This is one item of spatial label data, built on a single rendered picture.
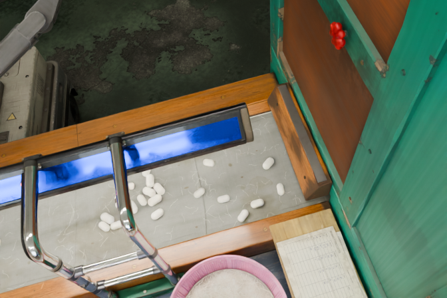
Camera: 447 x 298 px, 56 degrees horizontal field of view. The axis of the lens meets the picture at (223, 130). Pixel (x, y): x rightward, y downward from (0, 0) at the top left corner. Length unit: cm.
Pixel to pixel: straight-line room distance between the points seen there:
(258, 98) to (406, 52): 70
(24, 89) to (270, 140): 108
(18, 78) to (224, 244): 120
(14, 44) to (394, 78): 88
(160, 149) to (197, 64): 157
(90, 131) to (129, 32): 141
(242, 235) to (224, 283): 11
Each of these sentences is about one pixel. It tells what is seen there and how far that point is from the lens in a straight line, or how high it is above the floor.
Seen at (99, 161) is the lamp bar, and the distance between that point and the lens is 78.
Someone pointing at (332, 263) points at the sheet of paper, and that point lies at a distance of 98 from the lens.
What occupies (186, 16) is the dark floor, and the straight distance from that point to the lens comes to 258.
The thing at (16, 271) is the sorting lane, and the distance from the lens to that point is 117.
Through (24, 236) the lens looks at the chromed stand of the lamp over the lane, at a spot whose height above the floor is 112.
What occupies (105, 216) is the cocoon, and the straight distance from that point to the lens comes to 110.
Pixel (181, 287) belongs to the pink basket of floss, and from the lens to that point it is 101.
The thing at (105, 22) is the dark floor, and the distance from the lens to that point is 269.
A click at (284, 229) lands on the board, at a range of 100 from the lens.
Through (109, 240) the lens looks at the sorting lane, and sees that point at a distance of 110.
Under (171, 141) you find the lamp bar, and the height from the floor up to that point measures 109.
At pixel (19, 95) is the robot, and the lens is 184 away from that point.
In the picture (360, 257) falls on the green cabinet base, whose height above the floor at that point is 82.
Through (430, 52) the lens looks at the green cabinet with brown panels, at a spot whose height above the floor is 138.
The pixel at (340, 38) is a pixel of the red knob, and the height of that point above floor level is 125.
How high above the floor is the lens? 172
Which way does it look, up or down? 58 degrees down
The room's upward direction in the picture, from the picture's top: 10 degrees counter-clockwise
